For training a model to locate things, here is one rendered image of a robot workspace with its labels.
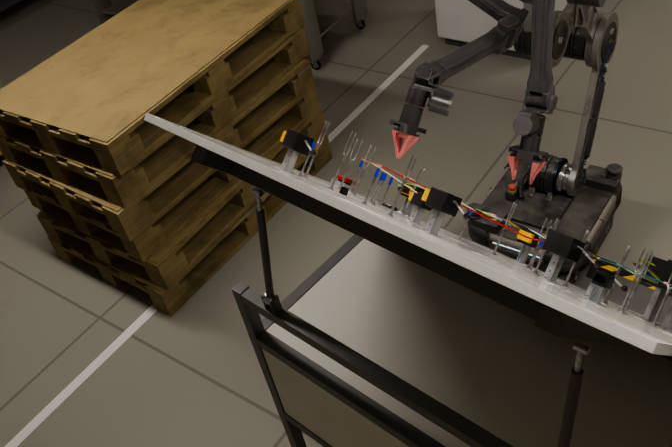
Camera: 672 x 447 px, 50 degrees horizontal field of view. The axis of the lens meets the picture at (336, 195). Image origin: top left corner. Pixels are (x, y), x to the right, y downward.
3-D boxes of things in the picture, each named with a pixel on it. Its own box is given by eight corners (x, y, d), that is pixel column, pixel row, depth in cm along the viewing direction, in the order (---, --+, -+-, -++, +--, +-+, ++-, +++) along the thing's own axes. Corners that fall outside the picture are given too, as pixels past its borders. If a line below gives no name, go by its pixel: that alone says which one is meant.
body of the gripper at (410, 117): (425, 136, 207) (433, 111, 206) (404, 130, 199) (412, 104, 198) (408, 130, 211) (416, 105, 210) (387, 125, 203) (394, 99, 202)
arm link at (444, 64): (499, 39, 233) (509, 11, 224) (513, 49, 230) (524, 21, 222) (405, 92, 212) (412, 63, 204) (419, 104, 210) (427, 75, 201)
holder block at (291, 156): (295, 176, 153) (311, 137, 153) (271, 165, 162) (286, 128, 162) (312, 183, 156) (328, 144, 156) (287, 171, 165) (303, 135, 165)
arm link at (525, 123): (558, 95, 209) (530, 89, 214) (544, 96, 200) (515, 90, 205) (549, 135, 213) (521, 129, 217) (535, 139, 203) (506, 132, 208)
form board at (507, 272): (735, 363, 180) (738, 356, 180) (652, 354, 98) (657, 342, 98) (371, 203, 250) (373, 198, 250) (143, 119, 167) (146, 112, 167)
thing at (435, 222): (448, 243, 139) (467, 199, 139) (413, 226, 148) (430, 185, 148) (464, 249, 142) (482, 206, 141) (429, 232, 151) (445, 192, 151)
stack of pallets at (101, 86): (218, 118, 472) (171, -26, 409) (338, 152, 421) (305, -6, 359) (50, 257, 392) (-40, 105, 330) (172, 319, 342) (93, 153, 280)
